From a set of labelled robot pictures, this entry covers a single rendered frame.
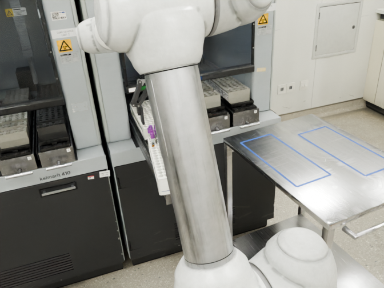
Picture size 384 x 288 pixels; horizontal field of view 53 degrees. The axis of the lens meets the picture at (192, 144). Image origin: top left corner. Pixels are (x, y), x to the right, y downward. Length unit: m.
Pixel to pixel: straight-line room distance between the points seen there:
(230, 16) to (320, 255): 0.50
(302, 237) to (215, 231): 0.22
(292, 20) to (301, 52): 0.30
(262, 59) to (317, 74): 1.72
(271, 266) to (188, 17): 0.52
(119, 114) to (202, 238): 1.07
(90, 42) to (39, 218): 0.90
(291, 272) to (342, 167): 0.66
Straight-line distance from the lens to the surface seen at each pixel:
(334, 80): 3.69
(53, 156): 1.66
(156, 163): 1.29
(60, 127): 1.69
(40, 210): 1.80
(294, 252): 0.82
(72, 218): 1.84
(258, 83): 1.90
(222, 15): 0.71
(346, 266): 1.81
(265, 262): 0.86
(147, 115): 1.67
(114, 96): 1.68
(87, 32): 1.21
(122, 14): 0.65
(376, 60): 3.80
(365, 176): 1.38
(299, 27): 3.31
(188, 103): 0.67
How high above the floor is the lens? 1.55
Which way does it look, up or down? 29 degrees down
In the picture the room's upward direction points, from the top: 4 degrees counter-clockwise
